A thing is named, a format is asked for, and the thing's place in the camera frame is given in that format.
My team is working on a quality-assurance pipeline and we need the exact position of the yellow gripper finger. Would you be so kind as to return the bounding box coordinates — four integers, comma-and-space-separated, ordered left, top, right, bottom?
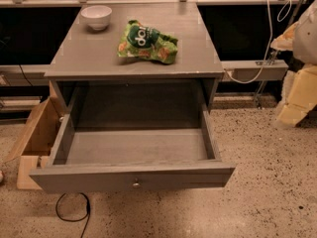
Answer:
275, 64, 317, 128
270, 22, 298, 52

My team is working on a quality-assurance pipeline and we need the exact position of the grey wall ledge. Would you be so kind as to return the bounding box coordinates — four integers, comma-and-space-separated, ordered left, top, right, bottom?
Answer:
222, 59, 288, 82

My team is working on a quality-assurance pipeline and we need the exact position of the white ceramic bowl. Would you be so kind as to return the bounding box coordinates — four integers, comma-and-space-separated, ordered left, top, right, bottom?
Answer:
80, 5, 112, 31

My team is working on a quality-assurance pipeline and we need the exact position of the black floor cable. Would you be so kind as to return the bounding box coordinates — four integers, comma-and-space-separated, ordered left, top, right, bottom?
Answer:
54, 191, 92, 238

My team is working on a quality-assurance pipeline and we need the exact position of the grey wooden cabinet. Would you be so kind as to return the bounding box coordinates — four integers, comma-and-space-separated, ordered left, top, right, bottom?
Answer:
46, 2, 224, 103

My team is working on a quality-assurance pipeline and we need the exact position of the light wooden box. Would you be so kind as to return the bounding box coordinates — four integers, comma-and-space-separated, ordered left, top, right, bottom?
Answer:
4, 83, 64, 190

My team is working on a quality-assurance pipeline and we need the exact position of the grey open top drawer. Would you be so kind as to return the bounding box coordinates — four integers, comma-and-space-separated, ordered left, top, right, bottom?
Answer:
29, 86, 237, 194

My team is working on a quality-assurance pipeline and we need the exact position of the silver drawer knob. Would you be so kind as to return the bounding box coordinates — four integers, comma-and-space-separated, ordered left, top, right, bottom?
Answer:
133, 179, 141, 188

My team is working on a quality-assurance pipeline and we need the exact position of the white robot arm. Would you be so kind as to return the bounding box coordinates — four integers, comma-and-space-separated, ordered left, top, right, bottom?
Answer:
270, 0, 317, 127

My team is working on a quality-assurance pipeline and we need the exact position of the green rice chip bag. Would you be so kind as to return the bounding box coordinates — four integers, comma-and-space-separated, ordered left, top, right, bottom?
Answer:
117, 20, 178, 64

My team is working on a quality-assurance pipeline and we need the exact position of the white hanging cable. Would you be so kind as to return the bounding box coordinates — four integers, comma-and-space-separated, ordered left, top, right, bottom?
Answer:
225, 0, 305, 85

